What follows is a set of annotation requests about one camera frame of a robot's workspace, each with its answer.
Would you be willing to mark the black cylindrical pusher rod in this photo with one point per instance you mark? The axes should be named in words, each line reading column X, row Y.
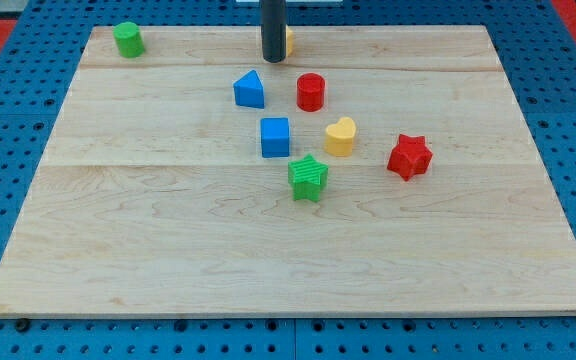
column 273, row 30

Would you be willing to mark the yellow hexagon block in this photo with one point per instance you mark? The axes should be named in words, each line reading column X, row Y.
column 289, row 41

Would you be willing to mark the wooden board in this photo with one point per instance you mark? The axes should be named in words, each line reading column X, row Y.
column 152, row 198

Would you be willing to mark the blue triangle block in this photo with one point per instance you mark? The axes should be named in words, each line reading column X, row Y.
column 249, row 91

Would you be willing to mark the red cylinder block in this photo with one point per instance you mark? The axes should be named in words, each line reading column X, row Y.
column 310, row 92

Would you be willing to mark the blue cube block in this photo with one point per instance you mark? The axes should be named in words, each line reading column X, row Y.
column 275, row 137

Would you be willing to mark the yellow heart block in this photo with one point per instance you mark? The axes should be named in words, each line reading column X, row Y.
column 340, row 137

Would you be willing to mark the green cylinder block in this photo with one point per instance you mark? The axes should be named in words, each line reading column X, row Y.
column 128, row 39

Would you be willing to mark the green star block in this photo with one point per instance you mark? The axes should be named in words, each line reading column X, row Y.
column 308, row 178

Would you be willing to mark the red star block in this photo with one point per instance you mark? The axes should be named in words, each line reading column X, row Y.
column 410, row 156

